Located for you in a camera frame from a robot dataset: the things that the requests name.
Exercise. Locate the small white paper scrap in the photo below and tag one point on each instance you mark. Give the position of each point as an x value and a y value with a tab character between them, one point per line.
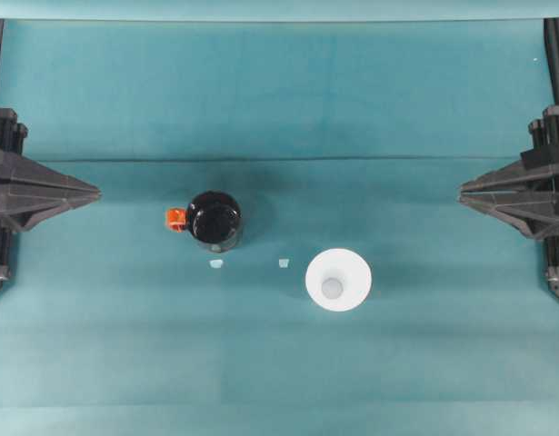
216	264
284	263

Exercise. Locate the teal table cloth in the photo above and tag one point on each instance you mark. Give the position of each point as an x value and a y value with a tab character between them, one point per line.
279	113

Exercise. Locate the teal backdrop sheet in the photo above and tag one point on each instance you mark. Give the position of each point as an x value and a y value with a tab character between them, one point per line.
279	6

